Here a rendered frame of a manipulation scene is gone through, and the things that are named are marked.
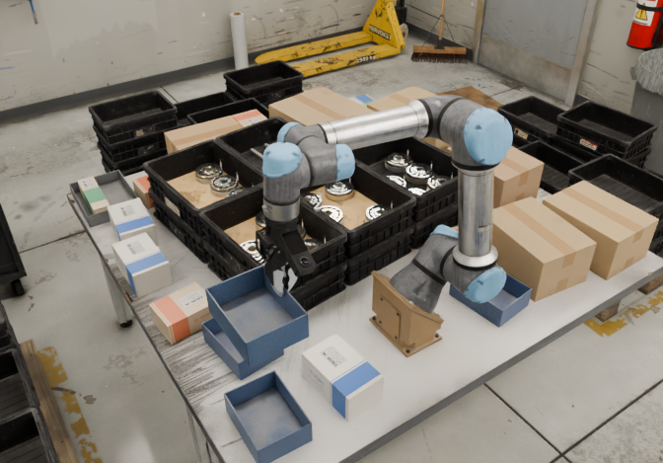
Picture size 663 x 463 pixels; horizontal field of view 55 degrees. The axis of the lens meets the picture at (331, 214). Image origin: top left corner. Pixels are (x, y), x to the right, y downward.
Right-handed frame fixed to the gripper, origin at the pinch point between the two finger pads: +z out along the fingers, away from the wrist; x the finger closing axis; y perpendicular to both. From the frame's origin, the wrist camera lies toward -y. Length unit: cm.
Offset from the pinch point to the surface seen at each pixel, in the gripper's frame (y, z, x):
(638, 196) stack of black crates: 32, 49, -201
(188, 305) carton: 45, 35, 7
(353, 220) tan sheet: 48, 25, -53
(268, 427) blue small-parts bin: -1.3, 41.9, 4.7
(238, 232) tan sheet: 63, 28, -18
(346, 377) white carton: -4.5, 31.8, -16.4
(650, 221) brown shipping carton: -9, 16, -132
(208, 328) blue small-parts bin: 36, 38, 5
